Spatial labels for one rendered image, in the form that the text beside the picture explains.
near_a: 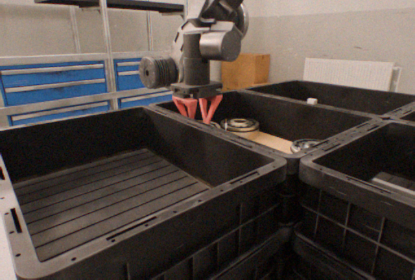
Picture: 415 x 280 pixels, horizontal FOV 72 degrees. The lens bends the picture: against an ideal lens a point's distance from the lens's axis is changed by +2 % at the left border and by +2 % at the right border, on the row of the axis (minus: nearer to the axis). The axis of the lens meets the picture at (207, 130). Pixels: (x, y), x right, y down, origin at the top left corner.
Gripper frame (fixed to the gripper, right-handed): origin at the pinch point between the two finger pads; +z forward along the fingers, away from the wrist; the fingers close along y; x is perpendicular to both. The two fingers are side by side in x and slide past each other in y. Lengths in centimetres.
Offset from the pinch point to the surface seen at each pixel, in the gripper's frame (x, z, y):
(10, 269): 2.6, 18.8, -39.1
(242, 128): -2.9, 3.1, 11.8
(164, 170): -5.0, 6.2, -12.4
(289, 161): -29.8, -3.5, -7.8
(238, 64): 248, 25, 269
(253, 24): 261, -31, 314
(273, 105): -5.5, -1.7, 20.3
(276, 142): -10.1, 6.2, 16.6
